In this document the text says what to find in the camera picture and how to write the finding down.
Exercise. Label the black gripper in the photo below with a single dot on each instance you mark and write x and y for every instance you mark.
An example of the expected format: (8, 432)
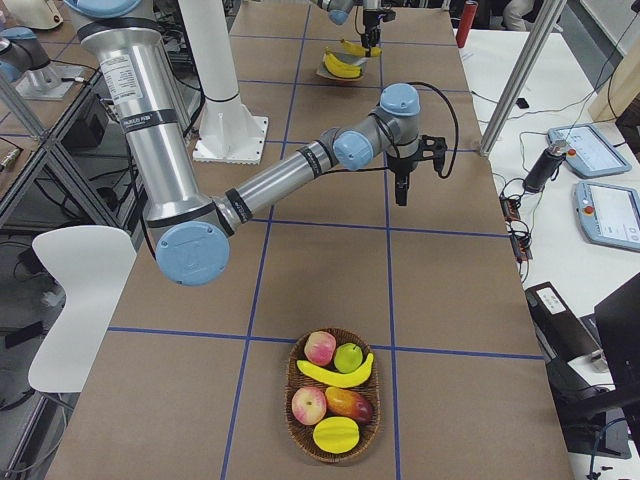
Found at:
(402, 165)
(371, 22)

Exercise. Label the yellow plastic banana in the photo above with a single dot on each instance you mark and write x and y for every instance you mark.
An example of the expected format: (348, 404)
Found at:
(339, 68)
(349, 58)
(336, 379)
(358, 50)

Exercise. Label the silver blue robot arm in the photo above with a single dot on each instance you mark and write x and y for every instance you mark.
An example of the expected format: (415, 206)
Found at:
(339, 10)
(191, 230)

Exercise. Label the grey plate with orange rim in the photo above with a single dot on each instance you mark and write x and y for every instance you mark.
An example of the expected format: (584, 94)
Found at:
(323, 73)

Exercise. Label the brown wicker basket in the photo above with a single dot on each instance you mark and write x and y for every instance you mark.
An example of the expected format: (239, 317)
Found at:
(302, 434)

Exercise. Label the red cylinder bottle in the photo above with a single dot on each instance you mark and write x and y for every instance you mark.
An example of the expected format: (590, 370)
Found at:
(466, 21)

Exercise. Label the small black device on table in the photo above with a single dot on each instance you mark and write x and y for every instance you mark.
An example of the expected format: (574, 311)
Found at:
(522, 103)

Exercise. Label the green plastic pear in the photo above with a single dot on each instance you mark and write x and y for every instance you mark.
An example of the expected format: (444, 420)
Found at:
(348, 357)

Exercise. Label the pink red plastic apple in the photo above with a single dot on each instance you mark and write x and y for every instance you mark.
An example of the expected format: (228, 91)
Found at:
(320, 347)

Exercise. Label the blue teach pendant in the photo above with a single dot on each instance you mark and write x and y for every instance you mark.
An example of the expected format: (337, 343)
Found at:
(608, 214)
(594, 155)

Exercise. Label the black box with label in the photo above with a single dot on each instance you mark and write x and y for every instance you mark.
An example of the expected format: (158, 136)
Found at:
(561, 334)

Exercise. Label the red orange plastic mango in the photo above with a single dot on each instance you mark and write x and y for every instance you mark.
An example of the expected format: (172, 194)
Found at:
(349, 403)

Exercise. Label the black computer monitor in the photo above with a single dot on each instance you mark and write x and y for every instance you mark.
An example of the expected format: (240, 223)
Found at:
(617, 322)

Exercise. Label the yellow plastic starfruit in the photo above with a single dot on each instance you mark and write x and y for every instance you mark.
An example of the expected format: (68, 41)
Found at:
(336, 435)

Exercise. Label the white chair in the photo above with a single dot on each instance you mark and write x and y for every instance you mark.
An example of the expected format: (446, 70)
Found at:
(92, 264)

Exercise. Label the aluminium frame post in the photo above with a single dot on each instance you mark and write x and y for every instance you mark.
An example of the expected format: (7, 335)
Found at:
(530, 52)

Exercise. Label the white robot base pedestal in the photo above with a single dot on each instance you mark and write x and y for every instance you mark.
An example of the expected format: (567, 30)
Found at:
(228, 132)

